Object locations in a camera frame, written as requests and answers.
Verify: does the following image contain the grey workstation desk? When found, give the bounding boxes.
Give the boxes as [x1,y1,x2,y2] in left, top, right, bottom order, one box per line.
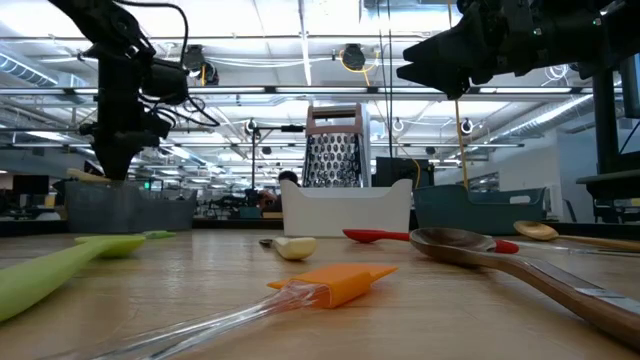
[576,168,640,202]

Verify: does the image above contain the red silicone spoon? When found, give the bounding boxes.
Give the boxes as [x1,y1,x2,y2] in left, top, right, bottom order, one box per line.
[342,228,520,255]

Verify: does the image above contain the black box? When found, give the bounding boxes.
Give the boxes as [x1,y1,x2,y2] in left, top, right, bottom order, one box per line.
[372,156,435,190]

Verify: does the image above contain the long yellow cable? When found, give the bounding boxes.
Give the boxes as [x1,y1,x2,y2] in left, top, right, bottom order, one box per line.
[447,0,470,192]

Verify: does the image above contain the grey translucent plastic bin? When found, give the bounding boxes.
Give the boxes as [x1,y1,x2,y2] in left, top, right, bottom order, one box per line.
[63,179,199,235]

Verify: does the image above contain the black camera stand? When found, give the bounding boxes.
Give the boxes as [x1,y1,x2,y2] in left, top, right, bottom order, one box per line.
[248,118,306,206]

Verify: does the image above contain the dark wooden spoon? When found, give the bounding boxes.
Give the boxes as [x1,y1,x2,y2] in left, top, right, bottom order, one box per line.
[409,227,640,351]

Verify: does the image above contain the computer monitor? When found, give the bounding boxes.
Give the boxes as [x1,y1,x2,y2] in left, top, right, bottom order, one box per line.
[619,52,640,120]

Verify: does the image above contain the white plastic bin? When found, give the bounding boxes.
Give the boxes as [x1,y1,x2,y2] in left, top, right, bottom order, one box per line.
[279,178,414,238]

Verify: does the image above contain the black hanging cable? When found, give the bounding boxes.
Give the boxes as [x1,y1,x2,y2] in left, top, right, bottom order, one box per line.
[386,0,396,159]

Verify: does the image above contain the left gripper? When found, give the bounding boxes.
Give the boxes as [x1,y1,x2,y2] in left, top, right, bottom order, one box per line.
[92,47,174,182]

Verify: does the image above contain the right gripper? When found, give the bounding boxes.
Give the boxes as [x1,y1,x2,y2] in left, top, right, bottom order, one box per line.
[396,0,601,100]

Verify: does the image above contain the light wooden spoon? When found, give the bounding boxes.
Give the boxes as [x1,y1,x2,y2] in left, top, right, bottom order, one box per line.
[513,220,640,253]

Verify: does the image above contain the black monitor stand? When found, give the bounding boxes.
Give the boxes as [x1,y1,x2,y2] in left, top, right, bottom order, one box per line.
[592,67,623,176]

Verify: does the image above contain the orange spatula clear handle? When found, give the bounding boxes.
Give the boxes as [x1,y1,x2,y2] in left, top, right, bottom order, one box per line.
[39,263,400,360]

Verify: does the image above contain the black ceiling cable reel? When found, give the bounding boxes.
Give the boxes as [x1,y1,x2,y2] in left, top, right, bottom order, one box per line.
[180,43,220,86]
[339,43,369,72]

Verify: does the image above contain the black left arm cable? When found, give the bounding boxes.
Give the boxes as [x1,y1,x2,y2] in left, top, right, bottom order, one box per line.
[113,0,222,129]

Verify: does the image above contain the lime green silicone spoon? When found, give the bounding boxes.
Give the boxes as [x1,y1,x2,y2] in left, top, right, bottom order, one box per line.
[0,234,147,324]

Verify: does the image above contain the person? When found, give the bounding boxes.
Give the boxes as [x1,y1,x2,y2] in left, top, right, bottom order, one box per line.
[257,169,302,214]

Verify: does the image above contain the pink-handled metal box grater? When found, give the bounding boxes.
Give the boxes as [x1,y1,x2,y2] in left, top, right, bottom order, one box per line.
[301,103,372,189]

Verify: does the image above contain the teal plastic bin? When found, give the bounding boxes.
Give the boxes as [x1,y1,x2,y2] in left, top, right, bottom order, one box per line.
[413,183,549,236]

